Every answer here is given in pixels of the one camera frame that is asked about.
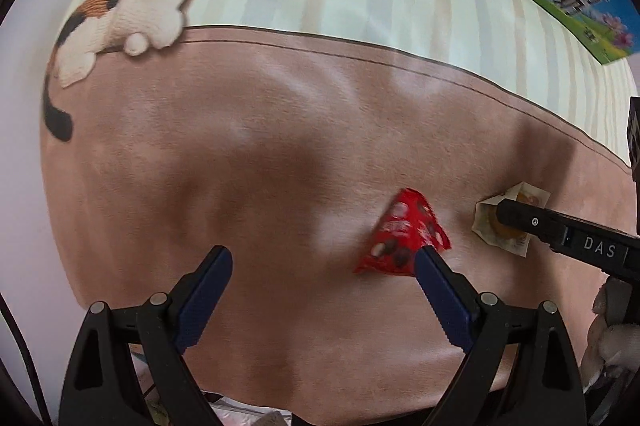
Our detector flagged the person's right hand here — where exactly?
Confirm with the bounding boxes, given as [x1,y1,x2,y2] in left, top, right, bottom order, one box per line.
[580,281,640,395]

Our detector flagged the red snack packet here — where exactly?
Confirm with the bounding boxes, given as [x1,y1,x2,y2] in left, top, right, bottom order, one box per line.
[354,187,452,278]

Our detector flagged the black cable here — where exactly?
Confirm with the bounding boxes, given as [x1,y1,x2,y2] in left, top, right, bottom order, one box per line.
[0,296,54,426]

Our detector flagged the printed cat blanket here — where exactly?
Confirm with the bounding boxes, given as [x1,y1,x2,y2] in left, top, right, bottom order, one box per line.
[40,0,640,413]

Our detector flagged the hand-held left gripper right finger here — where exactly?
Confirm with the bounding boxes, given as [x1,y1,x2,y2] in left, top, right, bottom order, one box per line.
[414,245,588,426]

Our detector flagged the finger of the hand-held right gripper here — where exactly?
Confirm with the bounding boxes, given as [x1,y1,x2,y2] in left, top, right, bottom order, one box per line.
[495,199,640,279]

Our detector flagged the small cream pastry packet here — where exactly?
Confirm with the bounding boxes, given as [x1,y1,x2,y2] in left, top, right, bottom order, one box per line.
[472,181,551,259]

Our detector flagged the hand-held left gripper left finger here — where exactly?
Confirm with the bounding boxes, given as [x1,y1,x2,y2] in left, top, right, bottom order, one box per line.
[60,245,234,426]

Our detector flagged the clear plastic packet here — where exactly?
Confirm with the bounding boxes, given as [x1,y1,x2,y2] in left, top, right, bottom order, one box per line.
[207,398,294,426]

